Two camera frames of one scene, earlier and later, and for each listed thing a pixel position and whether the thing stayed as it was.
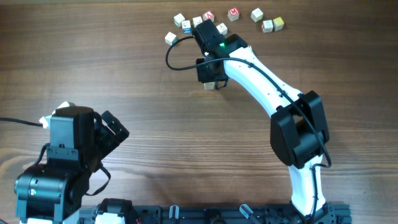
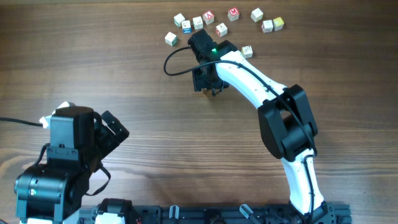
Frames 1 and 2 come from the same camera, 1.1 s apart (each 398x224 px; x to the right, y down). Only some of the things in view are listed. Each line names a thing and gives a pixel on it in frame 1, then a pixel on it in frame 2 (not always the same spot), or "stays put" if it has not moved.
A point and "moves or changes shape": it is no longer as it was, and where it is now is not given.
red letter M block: (233, 14) stays put
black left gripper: (110, 142) stays put
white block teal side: (209, 86) moves or changes shape
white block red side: (222, 28) stays put
